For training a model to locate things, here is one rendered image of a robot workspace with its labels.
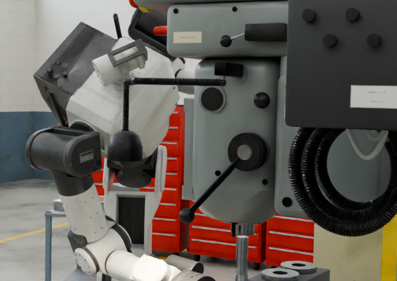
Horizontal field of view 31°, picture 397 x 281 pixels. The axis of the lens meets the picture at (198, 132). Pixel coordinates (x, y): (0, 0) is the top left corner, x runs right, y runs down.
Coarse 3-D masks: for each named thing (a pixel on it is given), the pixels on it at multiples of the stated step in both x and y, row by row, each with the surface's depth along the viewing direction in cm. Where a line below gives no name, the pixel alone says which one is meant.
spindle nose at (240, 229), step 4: (236, 228) 143; (240, 228) 143; (244, 228) 142; (248, 228) 143; (252, 228) 143; (236, 232) 143; (240, 232) 143; (244, 232) 142; (248, 232) 143; (252, 232) 143
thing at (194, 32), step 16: (176, 16) 136; (192, 16) 135; (208, 16) 133; (224, 16) 132; (240, 16) 130; (256, 16) 129; (272, 16) 128; (176, 32) 136; (192, 32) 135; (208, 32) 133; (224, 32) 132; (240, 32) 131; (176, 48) 136; (192, 48) 135; (208, 48) 134; (224, 48) 132; (240, 48) 131; (256, 48) 130; (272, 48) 128
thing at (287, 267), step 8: (288, 264) 179; (296, 264) 181; (304, 264) 180; (312, 264) 179; (264, 272) 171; (272, 272) 171; (280, 272) 172; (288, 272) 171; (296, 272) 171; (304, 272) 175; (312, 272) 176; (320, 272) 177; (328, 272) 180; (248, 280) 169; (256, 280) 168; (264, 280) 168; (272, 280) 167; (280, 280) 166; (288, 280) 166; (296, 280) 168; (304, 280) 169; (312, 280) 172; (320, 280) 176; (328, 280) 180
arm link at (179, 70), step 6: (180, 60) 213; (174, 66) 212; (180, 66) 213; (174, 72) 212; (180, 72) 211; (186, 72) 210; (192, 72) 210; (180, 78) 210; (186, 78) 209; (192, 78) 208; (180, 90) 212; (186, 90) 210; (192, 90) 209
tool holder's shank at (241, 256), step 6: (240, 240) 144; (246, 240) 144; (240, 246) 144; (246, 246) 144; (240, 252) 144; (246, 252) 144; (240, 258) 144; (246, 258) 144; (240, 264) 144; (246, 264) 144; (240, 270) 144; (246, 270) 145; (240, 276) 144; (246, 276) 145
